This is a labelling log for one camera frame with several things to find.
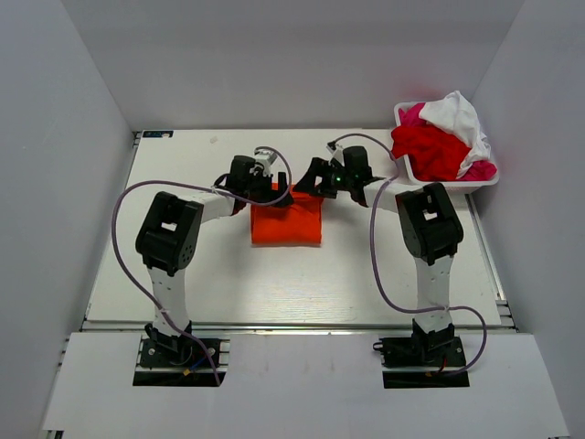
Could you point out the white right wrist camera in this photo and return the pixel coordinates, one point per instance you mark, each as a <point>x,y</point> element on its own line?
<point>337,155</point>

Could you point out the blue table label sticker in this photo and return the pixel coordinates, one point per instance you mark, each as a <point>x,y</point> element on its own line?
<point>157,134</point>

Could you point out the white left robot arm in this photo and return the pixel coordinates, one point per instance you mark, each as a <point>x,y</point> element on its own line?
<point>168,237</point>

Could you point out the orange t-shirt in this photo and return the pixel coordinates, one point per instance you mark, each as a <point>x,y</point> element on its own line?
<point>299,224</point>

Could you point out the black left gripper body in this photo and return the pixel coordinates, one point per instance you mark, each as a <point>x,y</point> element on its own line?
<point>260,188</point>

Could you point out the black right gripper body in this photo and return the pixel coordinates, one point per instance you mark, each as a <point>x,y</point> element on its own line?
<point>335,179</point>

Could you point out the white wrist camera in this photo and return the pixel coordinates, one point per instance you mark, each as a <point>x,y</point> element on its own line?
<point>263,160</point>
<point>337,155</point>

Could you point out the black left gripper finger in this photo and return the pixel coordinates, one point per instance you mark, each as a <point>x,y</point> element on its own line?
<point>274,199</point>
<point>282,184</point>

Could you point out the pink t-shirt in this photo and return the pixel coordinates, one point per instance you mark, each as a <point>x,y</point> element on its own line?
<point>482,170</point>

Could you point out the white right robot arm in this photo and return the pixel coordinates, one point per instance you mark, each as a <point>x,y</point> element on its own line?
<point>429,225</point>

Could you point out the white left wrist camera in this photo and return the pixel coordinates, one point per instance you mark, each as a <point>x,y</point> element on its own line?
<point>263,160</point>

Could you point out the white plastic basket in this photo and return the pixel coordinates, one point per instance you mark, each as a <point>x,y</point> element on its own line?
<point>455,187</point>

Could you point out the white t-shirt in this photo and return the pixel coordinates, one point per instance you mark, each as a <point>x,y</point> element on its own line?
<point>455,115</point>

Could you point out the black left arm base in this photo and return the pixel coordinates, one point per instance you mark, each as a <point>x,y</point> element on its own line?
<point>179,361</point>

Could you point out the red t-shirt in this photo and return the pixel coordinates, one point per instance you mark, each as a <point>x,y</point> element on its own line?
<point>434,154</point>

